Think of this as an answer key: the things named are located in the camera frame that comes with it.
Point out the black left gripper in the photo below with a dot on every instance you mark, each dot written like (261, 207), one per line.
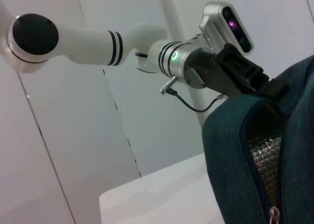
(228, 72)

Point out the dark teal insulated lunch bag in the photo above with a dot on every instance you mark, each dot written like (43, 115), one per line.
(225, 148)

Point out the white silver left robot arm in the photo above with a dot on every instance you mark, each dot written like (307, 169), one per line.
(83, 45)

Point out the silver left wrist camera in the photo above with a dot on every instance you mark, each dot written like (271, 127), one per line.
(216, 20)

